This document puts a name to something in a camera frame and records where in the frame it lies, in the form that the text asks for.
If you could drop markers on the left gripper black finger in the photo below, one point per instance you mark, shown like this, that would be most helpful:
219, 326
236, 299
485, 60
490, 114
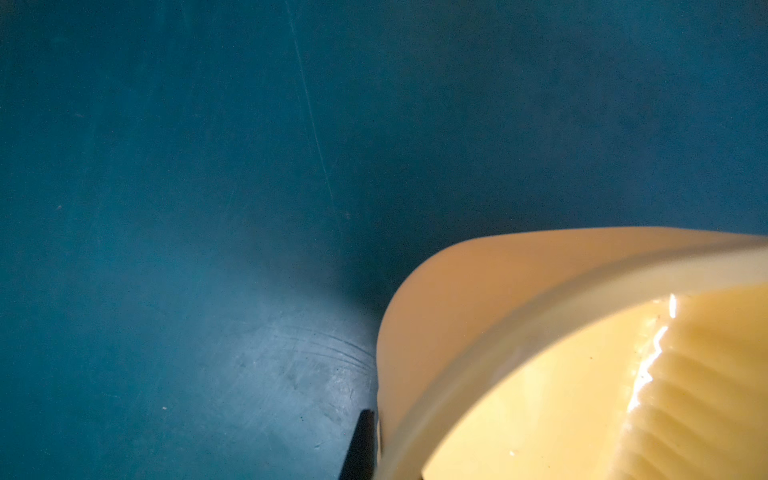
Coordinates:
361, 457

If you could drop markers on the yellow plastic storage box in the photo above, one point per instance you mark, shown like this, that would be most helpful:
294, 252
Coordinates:
610, 353

